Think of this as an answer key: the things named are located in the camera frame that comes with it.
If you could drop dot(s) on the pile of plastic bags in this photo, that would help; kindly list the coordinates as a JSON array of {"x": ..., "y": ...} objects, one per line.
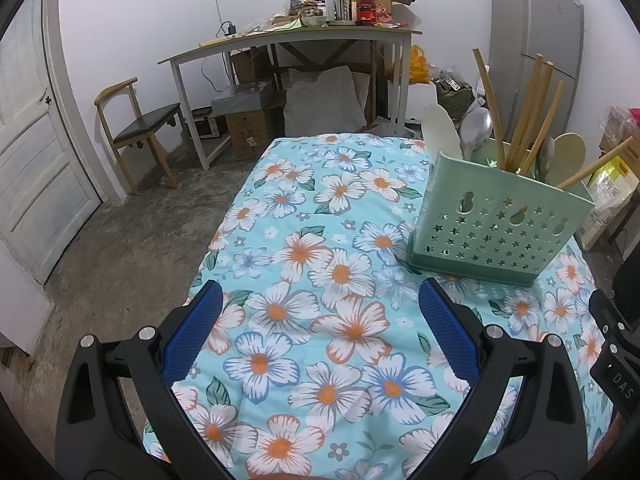
[{"x": 620, "y": 125}]

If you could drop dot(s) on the yellow plastic bag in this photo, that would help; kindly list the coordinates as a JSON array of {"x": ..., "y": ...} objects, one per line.
[{"x": 419, "y": 65}]

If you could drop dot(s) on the green bag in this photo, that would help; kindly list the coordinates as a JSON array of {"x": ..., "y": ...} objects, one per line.
[{"x": 452, "y": 100}]

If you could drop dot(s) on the floral blue blanket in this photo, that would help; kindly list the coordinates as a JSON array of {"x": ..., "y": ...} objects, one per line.
[{"x": 310, "y": 210}]

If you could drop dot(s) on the power strip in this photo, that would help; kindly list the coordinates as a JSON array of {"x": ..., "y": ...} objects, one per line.
[{"x": 230, "y": 30}]

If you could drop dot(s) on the red bottle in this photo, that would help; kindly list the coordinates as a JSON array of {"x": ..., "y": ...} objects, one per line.
[{"x": 366, "y": 7}]

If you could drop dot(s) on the silver refrigerator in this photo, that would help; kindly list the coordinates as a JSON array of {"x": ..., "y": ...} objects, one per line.
[{"x": 525, "y": 10}]

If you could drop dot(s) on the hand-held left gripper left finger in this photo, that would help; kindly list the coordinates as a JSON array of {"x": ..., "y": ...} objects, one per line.
[{"x": 192, "y": 330}]

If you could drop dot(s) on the yellow and white rice bag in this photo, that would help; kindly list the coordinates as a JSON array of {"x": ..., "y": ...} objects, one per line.
[{"x": 612, "y": 195}]

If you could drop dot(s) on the metal spoon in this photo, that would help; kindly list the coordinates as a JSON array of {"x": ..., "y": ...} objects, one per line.
[
  {"x": 547, "y": 157},
  {"x": 477, "y": 125}
]

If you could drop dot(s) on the wooden chair with black seat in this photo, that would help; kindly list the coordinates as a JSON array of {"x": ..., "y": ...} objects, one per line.
[{"x": 145, "y": 122}]

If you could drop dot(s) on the pink printed cardboard box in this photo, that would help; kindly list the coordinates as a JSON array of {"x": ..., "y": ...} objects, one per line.
[{"x": 386, "y": 7}]

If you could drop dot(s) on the white-legged wooden table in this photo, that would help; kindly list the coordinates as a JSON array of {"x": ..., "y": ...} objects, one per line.
[{"x": 300, "y": 35}]

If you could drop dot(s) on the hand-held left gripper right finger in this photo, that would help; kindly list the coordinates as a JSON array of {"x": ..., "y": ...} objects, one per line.
[{"x": 447, "y": 330}]

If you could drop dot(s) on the small white appliance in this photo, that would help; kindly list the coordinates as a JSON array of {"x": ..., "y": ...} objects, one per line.
[{"x": 205, "y": 127}]

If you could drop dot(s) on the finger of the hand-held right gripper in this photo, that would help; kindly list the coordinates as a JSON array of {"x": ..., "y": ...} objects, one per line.
[{"x": 607, "y": 317}]

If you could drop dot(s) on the plastic-wrapped grey box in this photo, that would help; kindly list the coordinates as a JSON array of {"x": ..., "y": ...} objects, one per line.
[{"x": 240, "y": 97}]

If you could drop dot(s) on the white panel door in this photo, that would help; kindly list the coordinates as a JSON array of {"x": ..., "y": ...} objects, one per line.
[{"x": 35, "y": 160}]

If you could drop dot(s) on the green star-holed utensil holder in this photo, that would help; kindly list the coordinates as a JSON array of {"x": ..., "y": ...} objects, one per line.
[{"x": 500, "y": 240}]

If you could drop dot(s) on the white sack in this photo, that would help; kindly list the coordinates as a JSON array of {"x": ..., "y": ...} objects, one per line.
[{"x": 320, "y": 105}]

